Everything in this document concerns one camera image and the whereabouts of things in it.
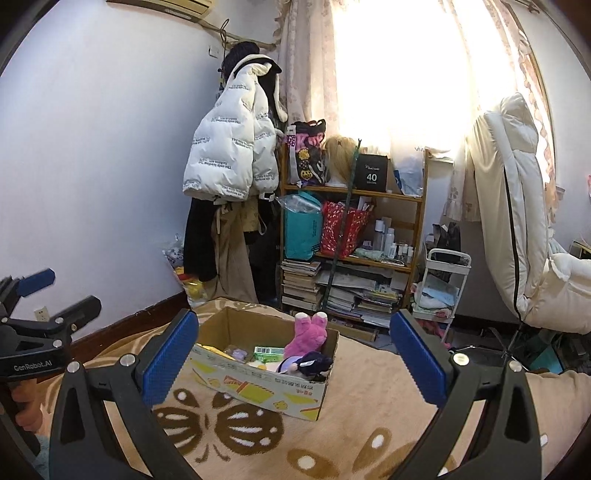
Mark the purple item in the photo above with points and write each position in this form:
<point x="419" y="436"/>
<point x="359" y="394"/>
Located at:
<point x="237" y="354"/>

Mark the white rolling cart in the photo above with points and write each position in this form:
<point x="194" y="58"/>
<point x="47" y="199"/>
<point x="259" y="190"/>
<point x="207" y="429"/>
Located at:
<point x="437" y="295"/>

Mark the printed cardboard box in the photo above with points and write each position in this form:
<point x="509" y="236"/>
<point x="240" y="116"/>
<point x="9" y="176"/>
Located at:
<point x="247" y="325"/>

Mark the stack of books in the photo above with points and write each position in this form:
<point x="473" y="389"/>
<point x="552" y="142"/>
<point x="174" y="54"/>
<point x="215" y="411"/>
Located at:
<point x="298" y="284"/>

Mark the green tissue pack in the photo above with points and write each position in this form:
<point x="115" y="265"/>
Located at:
<point x="268" y="354"/>

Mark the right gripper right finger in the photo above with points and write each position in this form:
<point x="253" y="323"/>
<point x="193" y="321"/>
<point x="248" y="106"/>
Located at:
<point x="506" y="441"/>

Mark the person's left hand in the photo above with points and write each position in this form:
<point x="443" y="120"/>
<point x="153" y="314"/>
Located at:
<point x="26" y="395"/>

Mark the white office chair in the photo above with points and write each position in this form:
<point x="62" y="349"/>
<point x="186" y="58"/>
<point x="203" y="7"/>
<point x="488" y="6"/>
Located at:
<point x="541" y="288"/>

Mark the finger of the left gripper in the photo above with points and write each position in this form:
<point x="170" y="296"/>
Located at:
<point x="13" y="289"/>
<point x="74" y="313"/>

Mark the red patterned gift bag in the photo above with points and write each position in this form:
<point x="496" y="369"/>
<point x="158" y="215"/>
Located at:
<point x="356" y="224"/>

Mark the beige hanging coat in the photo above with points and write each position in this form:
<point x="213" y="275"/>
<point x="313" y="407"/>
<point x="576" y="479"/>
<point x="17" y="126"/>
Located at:
<point x="233" y="279"/>

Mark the purple haired doll plush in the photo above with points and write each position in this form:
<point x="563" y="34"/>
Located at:
<point x="313" y="366"/>

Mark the white puffer jacket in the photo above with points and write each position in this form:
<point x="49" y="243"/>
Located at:
<point x="233" y="151"/>

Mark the green pole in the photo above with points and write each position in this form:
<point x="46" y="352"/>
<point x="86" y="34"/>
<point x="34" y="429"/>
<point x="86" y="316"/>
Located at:
<point x="342" y="227"/>

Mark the pink bear plush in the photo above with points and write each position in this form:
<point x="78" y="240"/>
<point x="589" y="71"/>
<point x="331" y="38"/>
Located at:
<point x="310" y="333"/>

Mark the wooden bookshelf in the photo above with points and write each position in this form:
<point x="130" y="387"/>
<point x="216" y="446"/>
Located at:
<point x="409" y="268"/>

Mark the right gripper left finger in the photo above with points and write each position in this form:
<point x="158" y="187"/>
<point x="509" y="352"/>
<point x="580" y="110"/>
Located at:
<point x="83" y="443"/>

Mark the teal shopping bag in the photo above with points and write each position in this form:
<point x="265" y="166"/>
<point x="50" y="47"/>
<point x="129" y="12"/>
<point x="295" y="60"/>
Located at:
<point x="302" y="225"/>

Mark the beige patterned blanket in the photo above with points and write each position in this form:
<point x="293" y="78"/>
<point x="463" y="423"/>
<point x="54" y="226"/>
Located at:
<point x="371" y="418"/>

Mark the light blue fuzzy sleeve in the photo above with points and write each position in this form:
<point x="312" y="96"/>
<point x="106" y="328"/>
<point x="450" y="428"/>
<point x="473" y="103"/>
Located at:
<point x="41" y="462"/>

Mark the blonde wig on stand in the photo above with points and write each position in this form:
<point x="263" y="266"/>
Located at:
<point x="339" y="152"/>

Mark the colourful cartoon tote bag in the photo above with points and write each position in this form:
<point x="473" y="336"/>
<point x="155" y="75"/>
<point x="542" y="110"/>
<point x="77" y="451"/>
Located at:
<point x="305" y="159"/>

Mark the air conditioner unit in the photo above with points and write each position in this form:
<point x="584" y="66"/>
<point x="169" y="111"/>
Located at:
<point x="191" y="10"/>

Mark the yellow duck plush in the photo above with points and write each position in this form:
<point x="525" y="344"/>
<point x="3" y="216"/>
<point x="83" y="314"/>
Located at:
<point x="214" y="350"/>

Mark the black box number 40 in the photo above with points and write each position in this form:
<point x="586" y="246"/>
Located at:
<point x="371" y="172"/>

